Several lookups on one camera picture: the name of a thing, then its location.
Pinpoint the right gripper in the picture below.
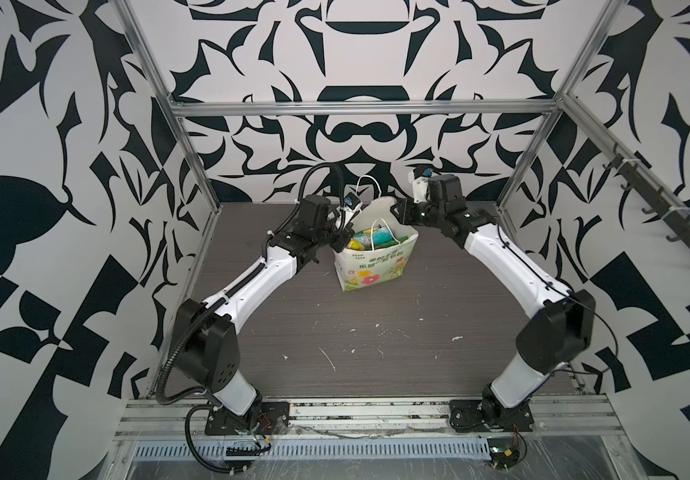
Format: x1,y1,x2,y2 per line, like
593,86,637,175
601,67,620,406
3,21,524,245
389,198,448,232

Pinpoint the white floral paper bag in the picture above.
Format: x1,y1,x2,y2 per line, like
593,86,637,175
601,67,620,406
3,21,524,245
334,175,419,292

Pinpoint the green snack packet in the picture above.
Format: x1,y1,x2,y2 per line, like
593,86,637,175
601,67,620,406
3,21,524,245
369,226,401,250

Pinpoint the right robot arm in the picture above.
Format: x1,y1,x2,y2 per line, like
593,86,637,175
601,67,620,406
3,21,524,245
391,168,595,422

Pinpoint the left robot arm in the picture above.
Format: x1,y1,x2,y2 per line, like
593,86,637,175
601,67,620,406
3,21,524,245
155,195,362,417

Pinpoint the small electronics board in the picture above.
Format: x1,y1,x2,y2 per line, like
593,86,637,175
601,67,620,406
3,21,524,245
487,435,528,471

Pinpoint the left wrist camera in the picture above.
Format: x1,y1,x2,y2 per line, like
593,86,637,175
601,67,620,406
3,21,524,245
343,192,362,212

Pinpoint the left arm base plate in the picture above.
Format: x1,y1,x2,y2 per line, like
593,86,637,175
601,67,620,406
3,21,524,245
205,401,290,436

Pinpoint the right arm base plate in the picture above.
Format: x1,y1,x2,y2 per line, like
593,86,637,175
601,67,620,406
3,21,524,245
449,397,534,433

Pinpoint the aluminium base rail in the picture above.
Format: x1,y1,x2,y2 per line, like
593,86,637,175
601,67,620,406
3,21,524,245
113,395,624,441

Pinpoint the white slotted cable duct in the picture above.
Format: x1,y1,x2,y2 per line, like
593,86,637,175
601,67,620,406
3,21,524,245
125,437,493,462

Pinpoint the black wall hook rack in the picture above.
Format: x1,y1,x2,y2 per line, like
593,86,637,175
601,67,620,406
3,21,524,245
602,143,690,251

